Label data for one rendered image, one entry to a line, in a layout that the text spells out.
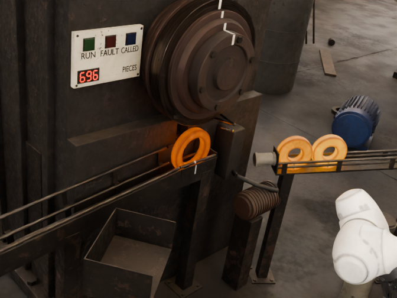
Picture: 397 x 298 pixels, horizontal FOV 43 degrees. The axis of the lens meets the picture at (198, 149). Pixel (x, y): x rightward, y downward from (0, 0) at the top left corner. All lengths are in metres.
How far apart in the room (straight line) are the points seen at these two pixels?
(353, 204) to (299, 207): 1.86
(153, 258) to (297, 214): 1.57
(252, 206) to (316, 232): 0.90
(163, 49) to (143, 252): 0.66
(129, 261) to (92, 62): 0.64
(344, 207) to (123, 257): 0.73
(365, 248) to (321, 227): 1.88
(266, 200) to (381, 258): 1.08
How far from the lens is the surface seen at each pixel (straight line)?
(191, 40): 1.69
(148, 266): 1.67
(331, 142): 2.25
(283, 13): 4.50
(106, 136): 1.79
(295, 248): 2.86
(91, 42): 1.64
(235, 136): 2.11
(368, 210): 1.35
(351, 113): 3.88
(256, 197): 2.22
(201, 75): 1.69
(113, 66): 1.72
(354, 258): 1.20
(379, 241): 1.23
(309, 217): 3.13
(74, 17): 1.62
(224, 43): 1.71
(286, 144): 2.18
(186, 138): 1.93
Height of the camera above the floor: 1.72
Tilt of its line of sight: 29 degrees down
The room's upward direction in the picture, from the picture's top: 9 degrees clockwise
